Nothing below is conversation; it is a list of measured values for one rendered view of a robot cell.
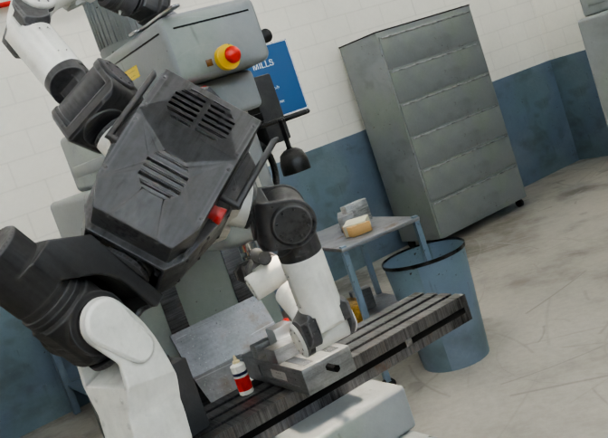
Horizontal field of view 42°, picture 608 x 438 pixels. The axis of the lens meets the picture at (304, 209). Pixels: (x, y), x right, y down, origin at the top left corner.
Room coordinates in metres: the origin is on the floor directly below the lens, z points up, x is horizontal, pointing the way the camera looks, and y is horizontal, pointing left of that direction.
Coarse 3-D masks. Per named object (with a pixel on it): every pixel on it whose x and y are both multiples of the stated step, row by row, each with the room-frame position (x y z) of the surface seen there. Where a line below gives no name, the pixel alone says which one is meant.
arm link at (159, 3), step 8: (128, 0) 1.98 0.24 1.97; (136, 0) 1.99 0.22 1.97; (144, 0) 2.00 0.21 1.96; (152, 0) 2.02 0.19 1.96; (160, 0) 2.03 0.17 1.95; (168, 0) 2.03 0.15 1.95; (120, 8) 1.98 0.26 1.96; (128, 8) 1.99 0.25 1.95; (136, 8) 2.01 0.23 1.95; (144, 8) 2.01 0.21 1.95; (152, 8) 2.02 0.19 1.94; (160, 8) 2.02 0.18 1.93; (128, 16) 2.06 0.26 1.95; (136, 16) 2.05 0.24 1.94; (144, 16) 2.05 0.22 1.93; (152, 16) 2.04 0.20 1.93; (144, 24) 2.09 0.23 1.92
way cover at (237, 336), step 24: (240, 312) 2.44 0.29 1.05; (264, 312) 2.46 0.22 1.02; (192, 336) 2.34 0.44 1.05; (216, 336) 2.37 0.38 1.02; (240, 336) 2.39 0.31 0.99; (264, 336) 2.41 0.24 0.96; (192, 360) 2.30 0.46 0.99; (216, 360) 2.32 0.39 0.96; (240, 360) 2.34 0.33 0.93; (216, 384) 2.26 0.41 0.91
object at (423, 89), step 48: (384, 48) 6.99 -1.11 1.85; (432, 48) 7.27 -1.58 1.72; (480, 48) 7.58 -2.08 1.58; (384, 96) 7.10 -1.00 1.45; (432, 96) 7.18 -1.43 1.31; (480, 96) 7.48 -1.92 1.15; (384, 144) 7.28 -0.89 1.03; (432, 144) 7.09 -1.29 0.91; (480, 144) 7.40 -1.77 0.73; (432, 192) 7.01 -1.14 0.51; (480, 192) 7.29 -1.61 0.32
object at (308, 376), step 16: (256, 352) 2.09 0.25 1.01; (320, 352) 1.97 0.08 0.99; (336, 352) 1.94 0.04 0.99; (256, 368) 2.12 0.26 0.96; (272, 368) 2.04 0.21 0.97; (288, 368) 1.95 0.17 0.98; (304, 368) 1.89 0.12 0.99; (320, 368) 1.91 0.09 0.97; (352, 368) 1.95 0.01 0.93; (272, 384) 2.06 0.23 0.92; (288, 384) 1.97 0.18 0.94; (304, 384) 1.89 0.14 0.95; (320, 384) 1.90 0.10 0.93
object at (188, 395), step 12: (180, 360) 1.91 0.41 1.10; (180, 372) 1.90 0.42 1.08; (180, 384) 1.89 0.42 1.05; (192, 384) 1.91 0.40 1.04; (180, 396) 1.88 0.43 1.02; (192, 396) 1.90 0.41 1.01; (192, 408) 1.89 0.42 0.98; (192, 420) 1.89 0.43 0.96; (204, 420) 1.91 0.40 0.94; (192, 432) 1.88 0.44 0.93
